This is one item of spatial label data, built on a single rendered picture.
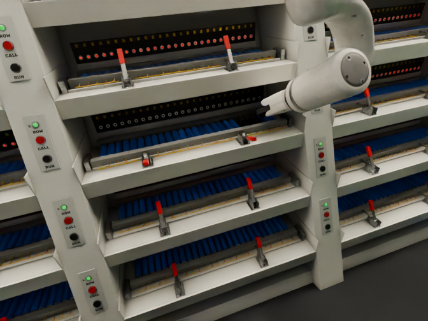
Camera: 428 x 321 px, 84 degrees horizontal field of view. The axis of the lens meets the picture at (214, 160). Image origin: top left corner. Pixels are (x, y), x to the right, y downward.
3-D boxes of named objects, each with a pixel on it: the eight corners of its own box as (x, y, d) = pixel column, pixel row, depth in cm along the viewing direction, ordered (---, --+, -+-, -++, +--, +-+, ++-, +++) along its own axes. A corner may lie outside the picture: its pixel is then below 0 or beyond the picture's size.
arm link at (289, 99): (318, 70, 55) (309, 74, 58) (286, 78, 53) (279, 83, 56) (328, 104, 56) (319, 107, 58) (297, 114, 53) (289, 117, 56)
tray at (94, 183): (302, 146, 71) (306, 116, 66) (87, 199, 58) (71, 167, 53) (269, 121, 87) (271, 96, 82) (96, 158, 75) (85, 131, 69)
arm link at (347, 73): (313, 65, 55) (284, 86, 53) (362, 34, 42) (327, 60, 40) (331, 95, 56) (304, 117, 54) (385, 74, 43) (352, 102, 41)
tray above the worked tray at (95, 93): (295, 79, 67) (301, 22, 59) (62, 120, 54) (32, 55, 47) (262, 66, 83) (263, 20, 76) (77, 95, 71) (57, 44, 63)
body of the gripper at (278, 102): (314, 74, 57) (288, 89, 68) (278, 84, 55) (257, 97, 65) (323, 104, 58) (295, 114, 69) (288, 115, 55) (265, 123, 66)
